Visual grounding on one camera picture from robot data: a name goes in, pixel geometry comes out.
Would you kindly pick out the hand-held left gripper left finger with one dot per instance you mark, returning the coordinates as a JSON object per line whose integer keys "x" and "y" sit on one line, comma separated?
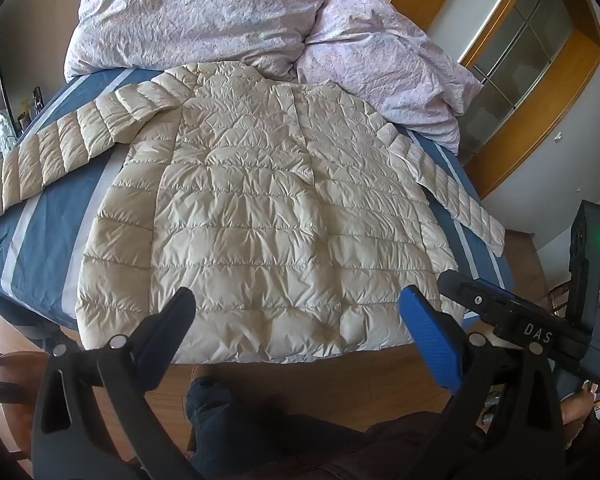
{"x": 176, "y": 320}

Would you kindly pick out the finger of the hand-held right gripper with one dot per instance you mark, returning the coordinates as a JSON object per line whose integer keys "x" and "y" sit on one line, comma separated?
{"x": 472, "y": 296}

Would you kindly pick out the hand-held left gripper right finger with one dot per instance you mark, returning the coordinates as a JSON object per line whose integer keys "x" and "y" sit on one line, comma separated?
{"x": 430, "y": 335}

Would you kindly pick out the cream quilted down jacket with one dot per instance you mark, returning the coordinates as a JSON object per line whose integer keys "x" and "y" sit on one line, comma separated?
{"x": 260, "y": 220}

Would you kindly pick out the person's right hand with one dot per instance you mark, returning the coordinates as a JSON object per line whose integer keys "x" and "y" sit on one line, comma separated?
{"x": 580, "y": 410}

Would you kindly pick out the wooden cabinet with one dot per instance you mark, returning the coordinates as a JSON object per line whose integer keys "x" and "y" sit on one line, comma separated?
{"x": 527, "y": 270}

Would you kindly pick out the blue striped bed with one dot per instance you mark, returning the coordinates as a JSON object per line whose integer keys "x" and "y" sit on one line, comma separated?
{"x": 55, "y": 240}

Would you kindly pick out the person's dark trouser leg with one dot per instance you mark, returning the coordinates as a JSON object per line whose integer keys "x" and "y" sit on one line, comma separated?
{"x": 280, "y": 430}

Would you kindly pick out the wooden chair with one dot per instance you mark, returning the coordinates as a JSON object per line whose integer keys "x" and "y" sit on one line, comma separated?
{"x": 10, "y": 375}

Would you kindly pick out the pink floral duvet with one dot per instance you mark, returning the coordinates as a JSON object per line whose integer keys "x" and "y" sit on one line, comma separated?
{"x": 380, "y": 60}

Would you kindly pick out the cluttered side shelf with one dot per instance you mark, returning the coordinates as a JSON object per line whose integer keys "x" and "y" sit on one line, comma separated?
{"x": 5, "y": 130}

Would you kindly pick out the pink floral pillow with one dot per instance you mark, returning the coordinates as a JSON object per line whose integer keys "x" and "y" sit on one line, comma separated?
{"x": 195, "y": 10}

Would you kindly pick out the wooden window frame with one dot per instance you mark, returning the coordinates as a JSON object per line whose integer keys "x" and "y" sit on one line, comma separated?
{"x": 540, "y": 110}

